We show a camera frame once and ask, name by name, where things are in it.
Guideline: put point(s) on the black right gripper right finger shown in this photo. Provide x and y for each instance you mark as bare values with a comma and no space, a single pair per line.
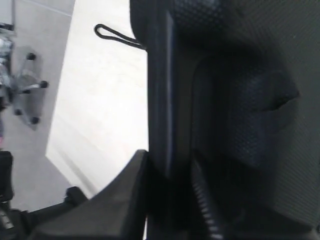
229,213

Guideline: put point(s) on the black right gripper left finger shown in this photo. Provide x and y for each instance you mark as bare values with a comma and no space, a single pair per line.
118,212

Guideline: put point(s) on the black plastic carry case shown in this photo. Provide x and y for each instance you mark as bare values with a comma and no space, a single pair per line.
237,81

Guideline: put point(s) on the grey office chair base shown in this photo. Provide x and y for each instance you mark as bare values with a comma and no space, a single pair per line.
28,91

